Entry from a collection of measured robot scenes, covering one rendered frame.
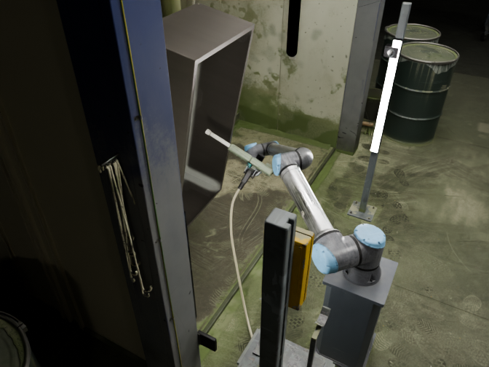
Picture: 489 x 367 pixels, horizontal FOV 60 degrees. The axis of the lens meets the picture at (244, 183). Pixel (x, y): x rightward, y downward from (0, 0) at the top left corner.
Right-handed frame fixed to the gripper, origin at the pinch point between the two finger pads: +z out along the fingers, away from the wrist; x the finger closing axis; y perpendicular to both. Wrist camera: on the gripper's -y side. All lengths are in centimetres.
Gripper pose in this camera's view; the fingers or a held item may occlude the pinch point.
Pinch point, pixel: (252, 166)
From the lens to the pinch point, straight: 258.4
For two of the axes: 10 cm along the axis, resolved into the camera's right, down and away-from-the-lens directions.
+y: -5.4, 8.3, 0.9
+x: -8.3, -5.5, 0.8
